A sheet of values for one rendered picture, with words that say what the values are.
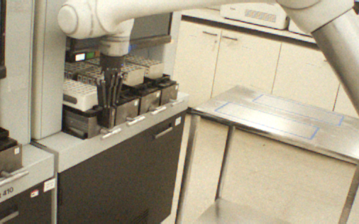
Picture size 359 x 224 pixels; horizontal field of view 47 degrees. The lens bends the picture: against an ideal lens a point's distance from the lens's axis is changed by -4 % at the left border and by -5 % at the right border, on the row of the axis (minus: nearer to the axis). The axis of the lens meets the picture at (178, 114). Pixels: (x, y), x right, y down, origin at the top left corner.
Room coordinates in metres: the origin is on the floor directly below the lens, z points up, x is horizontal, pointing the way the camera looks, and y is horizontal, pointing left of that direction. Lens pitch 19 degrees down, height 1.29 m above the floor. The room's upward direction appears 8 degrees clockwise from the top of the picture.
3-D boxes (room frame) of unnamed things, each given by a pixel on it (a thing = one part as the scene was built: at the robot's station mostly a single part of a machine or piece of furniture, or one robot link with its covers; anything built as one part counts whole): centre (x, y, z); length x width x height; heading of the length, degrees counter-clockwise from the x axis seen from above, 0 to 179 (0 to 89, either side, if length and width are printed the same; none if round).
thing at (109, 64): (1.26, 0.22, 0.96); 0.08 x 0.07 x 0.09; 155
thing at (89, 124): (1.40, 0.53, 0.78); 0.73 x 0.14 x 0.09; 65
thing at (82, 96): (1.34, 0.40, 0.83); 0.30 x 0.10 x 0.06; 65
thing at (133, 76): (1.58, 0.19, 0.85); 0.12 x 0.02 x 0.06; 154
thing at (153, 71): (1.72, 0.12, 0.85); 0.12 x 0.02 x 0.06; 154
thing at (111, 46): (1.26, 0.22, 1.03); 0.09 x 0.09 x 0.06
